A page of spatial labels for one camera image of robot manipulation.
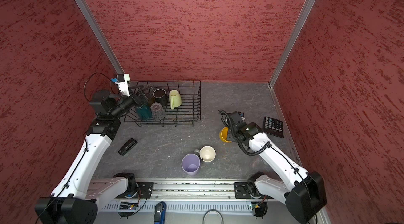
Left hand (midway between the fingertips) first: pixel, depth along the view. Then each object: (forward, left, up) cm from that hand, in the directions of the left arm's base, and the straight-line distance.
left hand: (148, 89), depth 70 cm
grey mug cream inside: (-17, -27, -33) cm, 46 cm away
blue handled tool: (-44, -7, -29) cm, 53 cm away
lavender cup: (-22, -18, -33) cm, 44 cm away
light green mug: (+15, -6, -25) cm, 29 cm away
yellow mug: (-12, -35, -20) cm, 42 cm away
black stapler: (-14, +17, -32) cm, 39 cm away
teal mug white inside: (+5, +12, -26) cm, 29 cm away
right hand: (-12, -41, -24) cm, 49 cm away
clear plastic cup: (+5, +4, -26) cm, 26 cm away
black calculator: (0, -68, -33) cm, 75 cm away
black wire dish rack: (+11, -14, -34) cm, 39 cm away
